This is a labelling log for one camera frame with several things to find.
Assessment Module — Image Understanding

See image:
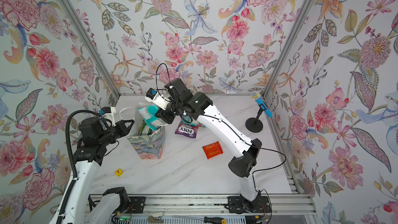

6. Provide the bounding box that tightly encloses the teal snack packet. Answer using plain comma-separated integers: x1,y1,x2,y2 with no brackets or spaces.
138,105,167,131
181,115,205,128

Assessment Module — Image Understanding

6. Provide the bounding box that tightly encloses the floral paper gift bag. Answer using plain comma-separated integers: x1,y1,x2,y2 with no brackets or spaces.
119,103,165,160

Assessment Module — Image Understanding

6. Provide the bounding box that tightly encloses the purple Fox's berries candy bag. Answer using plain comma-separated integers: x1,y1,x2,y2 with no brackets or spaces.
175,121,198,139

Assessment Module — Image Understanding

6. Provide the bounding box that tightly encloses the green Fox's candy bag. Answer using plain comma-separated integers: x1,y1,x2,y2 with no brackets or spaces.
138,121,151,136

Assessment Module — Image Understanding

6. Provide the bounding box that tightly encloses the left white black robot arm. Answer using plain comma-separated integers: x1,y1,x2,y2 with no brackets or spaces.
51,117,134,224

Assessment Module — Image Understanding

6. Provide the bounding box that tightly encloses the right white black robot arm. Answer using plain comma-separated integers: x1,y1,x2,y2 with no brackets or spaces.
146,79,262,209

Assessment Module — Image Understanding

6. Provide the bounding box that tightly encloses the small yellow cube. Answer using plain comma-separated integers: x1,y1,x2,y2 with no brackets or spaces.
115,169,123,177

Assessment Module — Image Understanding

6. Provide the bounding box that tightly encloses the red snack packet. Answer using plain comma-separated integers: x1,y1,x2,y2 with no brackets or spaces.
202,142,223,159

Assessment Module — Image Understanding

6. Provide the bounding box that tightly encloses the blue microphone on stand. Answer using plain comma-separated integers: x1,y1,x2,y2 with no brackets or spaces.
245,91,273,133

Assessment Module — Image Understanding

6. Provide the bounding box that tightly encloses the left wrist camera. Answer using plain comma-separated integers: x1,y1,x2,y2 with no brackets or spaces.
98,107,116,127

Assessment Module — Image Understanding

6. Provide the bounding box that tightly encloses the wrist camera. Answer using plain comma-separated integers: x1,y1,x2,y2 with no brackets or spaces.
98,107,116,127
145,88,171,110

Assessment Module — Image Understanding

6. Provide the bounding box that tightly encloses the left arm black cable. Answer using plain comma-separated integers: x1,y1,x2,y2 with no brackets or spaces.
54,109,100,224

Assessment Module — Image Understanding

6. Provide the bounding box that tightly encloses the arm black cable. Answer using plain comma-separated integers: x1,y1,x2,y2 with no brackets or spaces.
54,109,100,224
155,63,287,224

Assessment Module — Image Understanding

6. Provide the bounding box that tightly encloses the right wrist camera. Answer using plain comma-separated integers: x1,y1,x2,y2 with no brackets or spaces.
145,88,171,110

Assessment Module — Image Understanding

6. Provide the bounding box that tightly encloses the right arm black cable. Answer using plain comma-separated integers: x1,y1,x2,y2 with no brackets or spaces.
155,63,287,224

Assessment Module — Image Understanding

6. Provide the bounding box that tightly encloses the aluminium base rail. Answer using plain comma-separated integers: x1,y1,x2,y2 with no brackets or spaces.
128,192,316,216

